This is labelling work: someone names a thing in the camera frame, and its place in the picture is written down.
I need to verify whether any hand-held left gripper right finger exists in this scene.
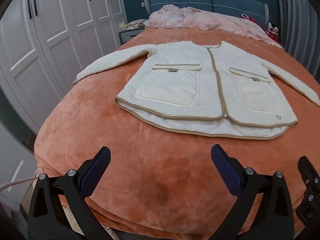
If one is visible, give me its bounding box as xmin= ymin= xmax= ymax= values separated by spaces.
xmin=211 ymin=144 xmax=294 ymax=240

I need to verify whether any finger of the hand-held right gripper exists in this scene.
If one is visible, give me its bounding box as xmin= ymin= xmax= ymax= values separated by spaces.
xmin=296 ymin=156 xmax=320 ymax=227

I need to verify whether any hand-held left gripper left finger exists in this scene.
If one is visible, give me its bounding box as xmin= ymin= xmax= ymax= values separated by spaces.
xmin=27 ymin=146 xmax=112 ymax=240

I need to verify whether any cream quilted jacket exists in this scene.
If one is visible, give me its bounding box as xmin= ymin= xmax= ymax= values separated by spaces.
xmin=72 ymin=41 xmax=320 ymax=140

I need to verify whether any orange plush blanket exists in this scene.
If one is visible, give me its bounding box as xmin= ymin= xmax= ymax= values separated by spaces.
xmin=34 ymin=27 xmax=320 ymax=236

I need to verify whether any white low cabinet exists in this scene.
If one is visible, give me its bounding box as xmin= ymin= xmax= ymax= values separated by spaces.
xmin=0 ymin=120 xmax=37 ymax=207

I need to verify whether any red printed cloth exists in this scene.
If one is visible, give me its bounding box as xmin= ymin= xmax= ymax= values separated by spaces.
xmin=241 ymin=14 xmax=281 ymax=46

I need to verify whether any grey nightstand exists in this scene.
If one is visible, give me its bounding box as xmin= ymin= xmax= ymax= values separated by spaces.
xmin=118 ymin=28 xmax=146 ymax=47

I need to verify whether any white panelled wardrobe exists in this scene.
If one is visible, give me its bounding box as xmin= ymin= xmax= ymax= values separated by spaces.
xmin=0 ymin=0 xmax=125 ymax=130

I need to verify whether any pale yellow cloth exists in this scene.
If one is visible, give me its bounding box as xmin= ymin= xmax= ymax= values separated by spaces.
xmin=120 ymin=19 xmax=147 ymax=31

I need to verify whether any pink lace quilt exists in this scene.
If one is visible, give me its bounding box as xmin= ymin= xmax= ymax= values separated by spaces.
xmin=143 ymin=4 xmax=283 ymax=48

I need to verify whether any grey pleated curtain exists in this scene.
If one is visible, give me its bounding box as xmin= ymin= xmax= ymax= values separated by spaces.
xmin=274 ymin=0 xmax=320 ymax=76

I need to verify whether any white cable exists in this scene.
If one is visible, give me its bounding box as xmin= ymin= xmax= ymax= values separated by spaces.
xmin=0 ymin=167 xmax=45 ymax=193

